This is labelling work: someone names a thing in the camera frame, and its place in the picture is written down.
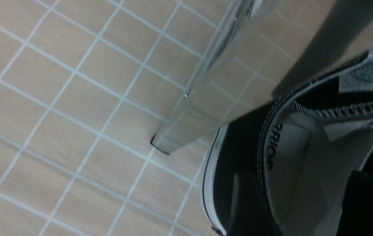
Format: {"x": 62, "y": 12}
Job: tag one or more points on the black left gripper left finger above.
{"x": 248, "y": 212}

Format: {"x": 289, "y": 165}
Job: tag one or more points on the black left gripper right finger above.
{"x": 357, "y": 206}

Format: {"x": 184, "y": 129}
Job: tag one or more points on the black lace-up sneaker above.
{"x": 302, "y": 148}

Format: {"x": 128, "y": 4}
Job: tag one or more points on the metal shoe rack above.
{"x": 268, "y": 48}

